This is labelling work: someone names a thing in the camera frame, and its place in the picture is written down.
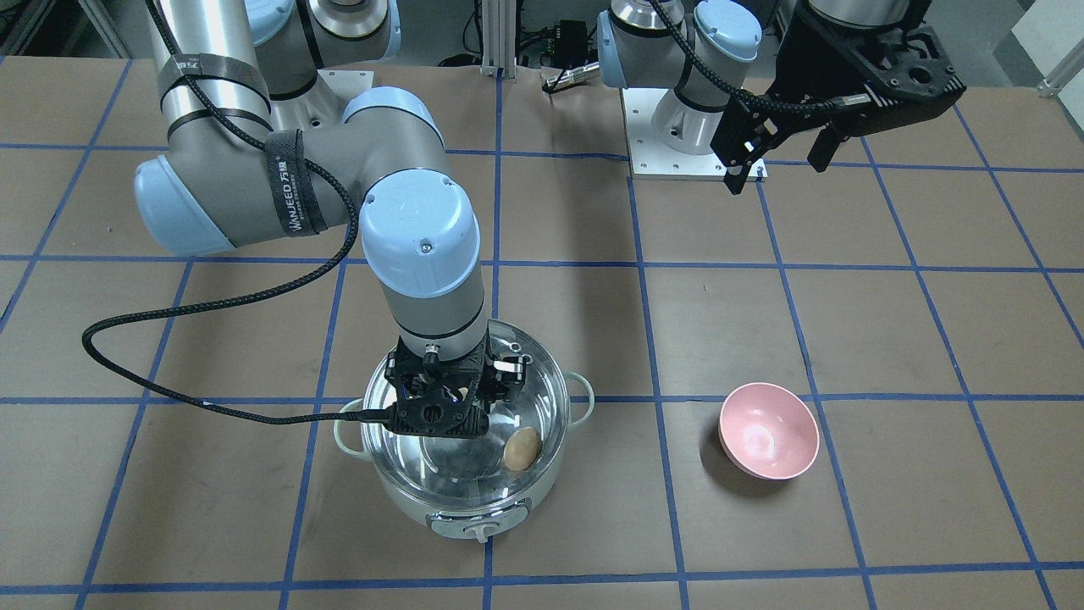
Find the pale green cooking pot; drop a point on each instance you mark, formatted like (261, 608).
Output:
(457, 483)

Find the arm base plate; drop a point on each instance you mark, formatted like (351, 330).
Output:
(333, 90)
(669, 140)

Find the silver cylinder on table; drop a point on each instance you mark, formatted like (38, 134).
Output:
(571, 77)

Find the beige egg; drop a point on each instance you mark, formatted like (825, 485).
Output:
(522, 449)

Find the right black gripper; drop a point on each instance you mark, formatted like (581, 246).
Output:
(506, 374)

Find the pink bowl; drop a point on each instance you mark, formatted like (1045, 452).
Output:
(768, 432)

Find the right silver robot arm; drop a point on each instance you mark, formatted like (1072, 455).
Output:
(231, 179)

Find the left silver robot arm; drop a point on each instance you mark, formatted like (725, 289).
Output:
(704, 55)

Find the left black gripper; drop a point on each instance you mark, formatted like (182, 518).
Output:
(803, 61)

